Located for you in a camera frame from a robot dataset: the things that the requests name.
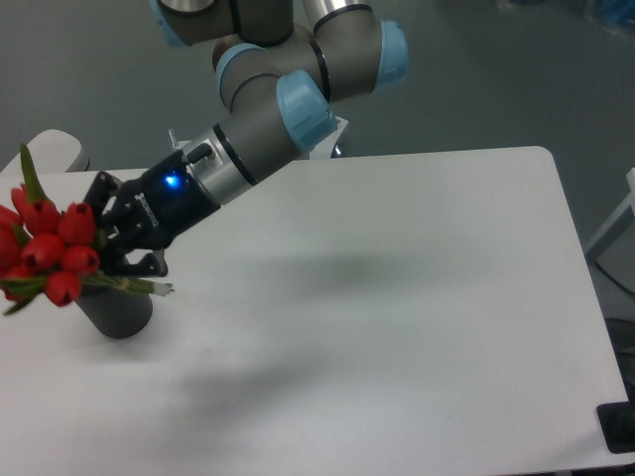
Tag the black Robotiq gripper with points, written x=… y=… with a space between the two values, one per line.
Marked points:
x=148 y=213

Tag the white furniture at right edge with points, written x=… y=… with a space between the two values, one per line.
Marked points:
x=613 y=226

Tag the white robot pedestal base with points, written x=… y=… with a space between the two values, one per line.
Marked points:
x=326 y=149

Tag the black ribbed cylindrical vase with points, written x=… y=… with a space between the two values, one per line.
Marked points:
x=115 y=313

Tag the blue object top right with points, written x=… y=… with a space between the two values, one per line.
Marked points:
x=616 y=15

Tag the white chair armrest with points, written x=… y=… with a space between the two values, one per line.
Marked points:
x=54 y=152

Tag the black device at table edge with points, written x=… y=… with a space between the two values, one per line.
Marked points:
x=617 y=426

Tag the red tulip bouquet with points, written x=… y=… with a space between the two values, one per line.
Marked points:
x=59 y=254

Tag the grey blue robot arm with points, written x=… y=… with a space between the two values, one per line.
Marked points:
x=277 y=81

